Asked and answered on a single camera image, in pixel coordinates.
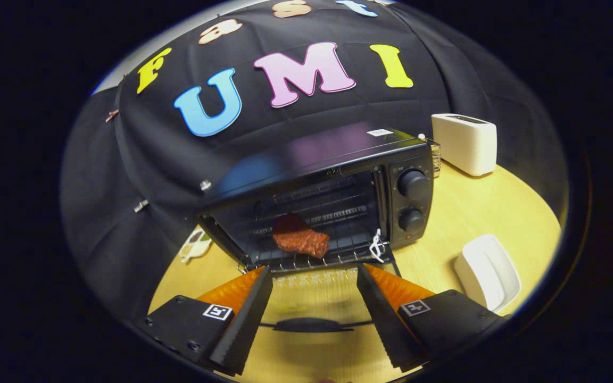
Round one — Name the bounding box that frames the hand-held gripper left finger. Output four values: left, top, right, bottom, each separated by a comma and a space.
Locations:
135, 266, 274, 377

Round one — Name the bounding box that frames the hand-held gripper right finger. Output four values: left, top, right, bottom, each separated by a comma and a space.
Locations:
356, 262, 504, 373

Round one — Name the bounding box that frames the white ribbed tray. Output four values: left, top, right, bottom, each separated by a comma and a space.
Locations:
454, 234, 522, 313

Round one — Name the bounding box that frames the white bread toaster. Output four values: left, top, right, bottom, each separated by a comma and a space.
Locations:
431, 113, 498, 177

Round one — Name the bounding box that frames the black toaster oven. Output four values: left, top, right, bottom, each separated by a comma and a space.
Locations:
197, 128, 436, 334

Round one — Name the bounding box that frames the brown meat piece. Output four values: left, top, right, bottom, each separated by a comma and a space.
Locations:
272, 213, 331, 260

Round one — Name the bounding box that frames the black backdrop cloth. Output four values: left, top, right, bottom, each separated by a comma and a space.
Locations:
61, 0, 568, 320

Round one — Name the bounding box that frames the wire utensil holder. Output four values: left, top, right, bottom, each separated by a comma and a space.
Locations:
425, 137, 442, 179

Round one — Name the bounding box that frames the divided plate with beans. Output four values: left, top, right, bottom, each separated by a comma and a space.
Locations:
180, 228, 213, 264

